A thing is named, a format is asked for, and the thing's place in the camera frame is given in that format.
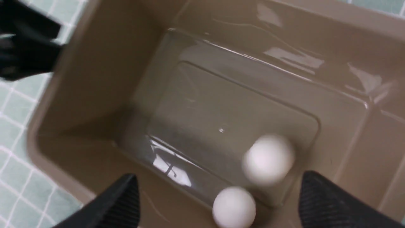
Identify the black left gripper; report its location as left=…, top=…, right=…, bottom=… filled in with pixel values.
left=0, top=0, right=64, bottom=81

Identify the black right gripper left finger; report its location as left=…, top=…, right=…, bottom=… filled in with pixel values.
left=54, top=174, right=140, bottom=228

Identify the white ping-pong ball with marks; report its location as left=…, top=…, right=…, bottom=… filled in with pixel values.
left=242, top=134, right=295, bottom=186

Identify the tan plastic storage bin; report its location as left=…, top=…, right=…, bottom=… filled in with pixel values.
left=27, top=0, right=405, bottom=228

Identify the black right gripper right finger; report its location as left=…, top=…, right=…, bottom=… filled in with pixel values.
left=298, top=170, right=403, bottom=228

